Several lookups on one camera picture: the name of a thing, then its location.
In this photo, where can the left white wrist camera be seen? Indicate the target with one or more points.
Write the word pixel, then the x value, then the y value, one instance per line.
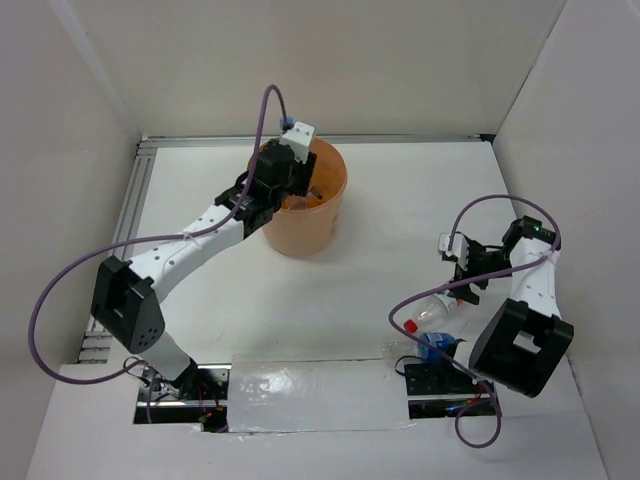
pixel 299 139

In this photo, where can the clear bottle red label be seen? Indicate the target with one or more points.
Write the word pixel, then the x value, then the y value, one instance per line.
pixel 431 314

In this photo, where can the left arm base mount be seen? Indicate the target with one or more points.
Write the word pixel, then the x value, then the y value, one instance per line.
pixel 203 404

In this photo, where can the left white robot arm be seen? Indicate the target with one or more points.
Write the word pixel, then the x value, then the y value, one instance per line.
pixel 128 294

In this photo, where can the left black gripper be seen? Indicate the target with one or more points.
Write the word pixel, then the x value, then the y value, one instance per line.
pixel 306 174

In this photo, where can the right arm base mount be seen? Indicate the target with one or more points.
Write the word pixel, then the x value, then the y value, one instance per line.
pixel 438 390

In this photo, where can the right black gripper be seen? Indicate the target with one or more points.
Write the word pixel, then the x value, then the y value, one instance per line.
pixel 460 273

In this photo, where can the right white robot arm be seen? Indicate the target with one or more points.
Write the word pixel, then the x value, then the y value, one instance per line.
pixel 525 340

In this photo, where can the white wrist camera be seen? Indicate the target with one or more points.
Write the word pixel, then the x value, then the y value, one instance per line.
pixel 299 139
pixel 454 248

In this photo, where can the aluminium frame rail left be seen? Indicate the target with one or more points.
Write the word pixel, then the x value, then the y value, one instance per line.
pixel 96 343

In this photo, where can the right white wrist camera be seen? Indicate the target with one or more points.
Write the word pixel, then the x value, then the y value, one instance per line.
pixel 454 248

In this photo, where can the orange plastic bin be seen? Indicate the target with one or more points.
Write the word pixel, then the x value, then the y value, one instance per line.
pixel 301 233

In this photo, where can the blue label bottle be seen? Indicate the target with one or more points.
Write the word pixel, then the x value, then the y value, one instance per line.
pixel 394 349

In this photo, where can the orange juice bottle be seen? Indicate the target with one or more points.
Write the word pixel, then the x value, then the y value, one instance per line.
pixel 302 203

